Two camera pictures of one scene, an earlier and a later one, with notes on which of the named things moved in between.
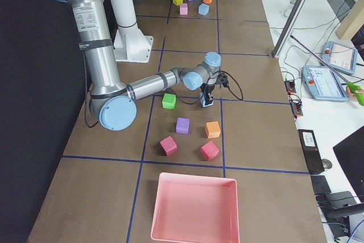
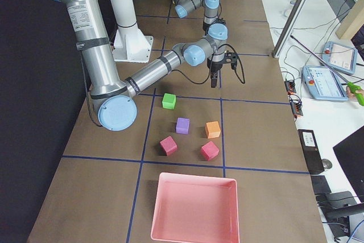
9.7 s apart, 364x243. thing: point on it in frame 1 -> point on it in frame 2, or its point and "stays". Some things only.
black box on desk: [311, 151] stays
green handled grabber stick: [356, 89] stays
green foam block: [169, 101] stays
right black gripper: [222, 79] -> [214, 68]
